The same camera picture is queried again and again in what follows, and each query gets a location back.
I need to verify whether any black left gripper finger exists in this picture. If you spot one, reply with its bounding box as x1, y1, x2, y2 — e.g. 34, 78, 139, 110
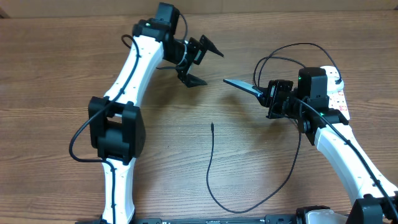
178, 73, 207, 88
200, 35, 224, 57

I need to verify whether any Samsung Galaxy smartphone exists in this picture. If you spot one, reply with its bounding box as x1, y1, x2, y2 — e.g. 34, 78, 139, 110
223, 79, 263, 98

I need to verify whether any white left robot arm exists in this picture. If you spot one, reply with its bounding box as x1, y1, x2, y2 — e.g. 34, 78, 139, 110
88, 2, 221, 223

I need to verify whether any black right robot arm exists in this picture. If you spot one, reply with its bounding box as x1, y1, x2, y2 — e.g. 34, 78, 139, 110
259, 66, 397, 223

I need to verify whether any white charger adapter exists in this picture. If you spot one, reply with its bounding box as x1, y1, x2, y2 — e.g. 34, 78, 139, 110
327, 77, 345, 92

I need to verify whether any white power strip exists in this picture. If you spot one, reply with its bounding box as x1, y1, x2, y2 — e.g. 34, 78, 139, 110
321, 65, 350, 120

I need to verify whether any black USB charging cable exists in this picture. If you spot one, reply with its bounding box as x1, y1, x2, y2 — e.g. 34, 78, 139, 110
205, 42, 344, 215

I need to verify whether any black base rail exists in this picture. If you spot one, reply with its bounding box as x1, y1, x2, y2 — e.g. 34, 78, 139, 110
74, 214, 352, 224

